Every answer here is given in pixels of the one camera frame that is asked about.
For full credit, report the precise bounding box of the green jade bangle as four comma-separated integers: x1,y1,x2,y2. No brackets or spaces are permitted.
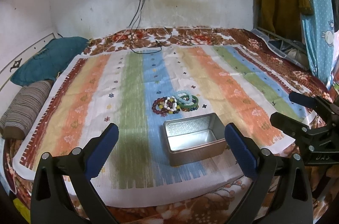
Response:
177,94,199,111

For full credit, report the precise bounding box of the multicolour glass bead bracelet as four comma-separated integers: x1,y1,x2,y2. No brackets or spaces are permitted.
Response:
180,104,200,112

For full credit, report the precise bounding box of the light blue bead bracelet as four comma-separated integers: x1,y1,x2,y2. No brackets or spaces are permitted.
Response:
173,90,193,105

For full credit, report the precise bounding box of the yellow black bead bracelet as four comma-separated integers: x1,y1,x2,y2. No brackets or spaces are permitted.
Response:
165,98,182,115

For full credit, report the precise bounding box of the white pearl bead bracelet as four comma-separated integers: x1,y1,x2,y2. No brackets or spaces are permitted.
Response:
163,96,179,113

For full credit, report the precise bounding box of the dark red bead bracelet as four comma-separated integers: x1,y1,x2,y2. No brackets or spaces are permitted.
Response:
151,96,170,117

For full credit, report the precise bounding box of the blue dotted curtain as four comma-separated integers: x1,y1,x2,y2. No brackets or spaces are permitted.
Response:
302,0,334,87

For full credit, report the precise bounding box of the striped grey pillow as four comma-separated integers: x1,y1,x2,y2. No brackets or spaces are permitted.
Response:
1,79,53,140

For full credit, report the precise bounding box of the silver metal tin box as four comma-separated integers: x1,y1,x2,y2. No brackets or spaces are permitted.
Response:
163,113,226,167

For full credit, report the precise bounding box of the colourful striped cloth mat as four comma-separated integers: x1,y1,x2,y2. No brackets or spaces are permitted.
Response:
13,45,315,207

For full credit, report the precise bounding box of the teal pillow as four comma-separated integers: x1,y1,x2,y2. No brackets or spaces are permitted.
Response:
10,36,89,86

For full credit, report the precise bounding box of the black charger cable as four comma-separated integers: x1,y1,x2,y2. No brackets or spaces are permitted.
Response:
128,0,174,55

